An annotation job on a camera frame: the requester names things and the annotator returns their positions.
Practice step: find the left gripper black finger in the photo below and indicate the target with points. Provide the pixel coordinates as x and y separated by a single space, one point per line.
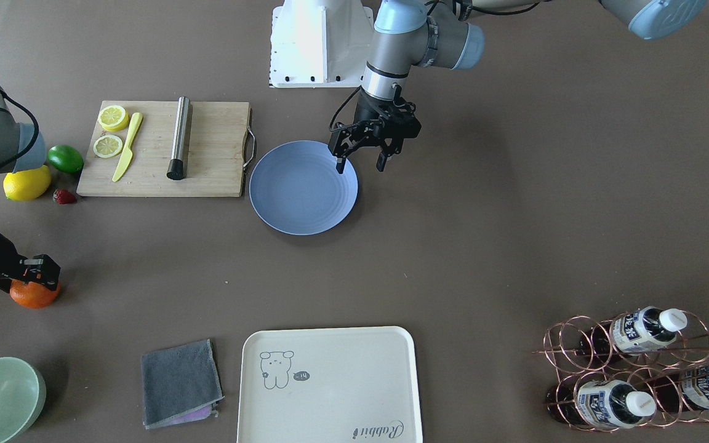
382 160
341 165

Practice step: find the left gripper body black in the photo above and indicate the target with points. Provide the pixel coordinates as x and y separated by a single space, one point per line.
365 111

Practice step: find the orange fruit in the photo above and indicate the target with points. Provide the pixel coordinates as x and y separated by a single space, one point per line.
32 295

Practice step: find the blue plate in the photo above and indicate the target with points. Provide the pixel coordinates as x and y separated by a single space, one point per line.
296 189

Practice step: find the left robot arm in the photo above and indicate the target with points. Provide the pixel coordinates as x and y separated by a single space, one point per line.
408 34

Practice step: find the yellow lemon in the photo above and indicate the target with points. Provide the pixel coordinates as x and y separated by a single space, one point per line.
27 184

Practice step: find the red strawberry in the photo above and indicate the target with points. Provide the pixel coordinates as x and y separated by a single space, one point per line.
64 197

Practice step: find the wooden cutting board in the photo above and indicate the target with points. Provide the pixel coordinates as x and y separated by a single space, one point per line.
216 139

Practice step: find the green lime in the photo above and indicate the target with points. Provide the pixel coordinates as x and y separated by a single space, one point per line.
65 158

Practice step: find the lemon half slice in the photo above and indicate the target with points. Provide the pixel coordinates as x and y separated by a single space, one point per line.
113 118
107 146

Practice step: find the yellow peeler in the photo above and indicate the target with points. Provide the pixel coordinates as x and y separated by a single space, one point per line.
127 153

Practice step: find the grey folded cloth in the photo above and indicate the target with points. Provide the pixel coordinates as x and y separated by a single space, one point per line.
180 384

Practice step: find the beige plastic tray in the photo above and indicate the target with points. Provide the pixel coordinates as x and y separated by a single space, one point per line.
356 384

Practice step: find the dark sauce bottle middle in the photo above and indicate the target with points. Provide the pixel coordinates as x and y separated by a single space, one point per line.
646 329

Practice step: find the dark sauce bottle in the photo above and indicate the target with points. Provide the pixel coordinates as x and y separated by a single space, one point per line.
646 329
599 404
685 391

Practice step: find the dark sauce bottle front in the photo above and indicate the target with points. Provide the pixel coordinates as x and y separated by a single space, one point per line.
599 404

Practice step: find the dark sauce bottle back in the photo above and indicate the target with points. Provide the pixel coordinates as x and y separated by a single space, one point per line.
685 391

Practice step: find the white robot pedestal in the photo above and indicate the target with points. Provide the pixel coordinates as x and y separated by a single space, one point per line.
319 44

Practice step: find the black handled knife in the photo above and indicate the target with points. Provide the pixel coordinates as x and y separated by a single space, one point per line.
178 164

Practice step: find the copper wire bottle rack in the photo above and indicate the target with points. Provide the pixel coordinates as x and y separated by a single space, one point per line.
568 346

